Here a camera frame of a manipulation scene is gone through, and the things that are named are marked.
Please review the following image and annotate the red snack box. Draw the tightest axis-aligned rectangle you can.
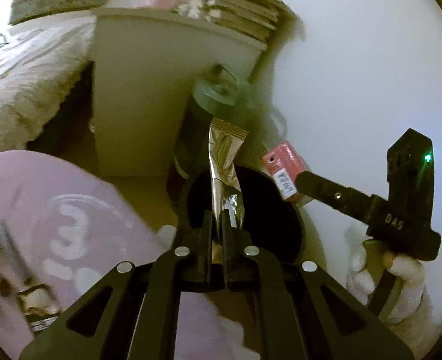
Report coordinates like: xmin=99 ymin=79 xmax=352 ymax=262
xmin=262 ymin=141 xmax=312 ymax=206

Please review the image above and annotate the black trash bag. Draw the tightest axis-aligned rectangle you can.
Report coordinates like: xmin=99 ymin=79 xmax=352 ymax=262
xmin=166 ymin=165 xmax=305 ymax=265

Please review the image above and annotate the white bed duvet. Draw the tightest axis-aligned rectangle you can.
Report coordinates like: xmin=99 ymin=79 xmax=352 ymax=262
xmin=0 ymin=16 xmax=96 ymax=152

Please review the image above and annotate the stack of books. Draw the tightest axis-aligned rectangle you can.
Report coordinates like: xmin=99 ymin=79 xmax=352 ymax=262
xmin=171 ymin=0 xmax=301 ymax=44

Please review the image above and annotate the silver foil bag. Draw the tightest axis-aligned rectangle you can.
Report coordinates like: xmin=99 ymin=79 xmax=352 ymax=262
xmin=0 ymin=221 xmax=61 ymax=336

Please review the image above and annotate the gold foil sachet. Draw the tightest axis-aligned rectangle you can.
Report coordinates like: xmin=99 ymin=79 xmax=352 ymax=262
xmin=208 ymin=118 xmax=248 ymax=264

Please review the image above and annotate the white bedside cabinet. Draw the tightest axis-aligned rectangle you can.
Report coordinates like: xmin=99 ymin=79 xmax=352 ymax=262
xmin=93 ymin=7 xmax=267 ymax=177

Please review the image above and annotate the green lidded trash bin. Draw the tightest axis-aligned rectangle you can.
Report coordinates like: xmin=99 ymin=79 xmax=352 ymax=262
xmin=174 ymin=63 xmax=259 ymax=181

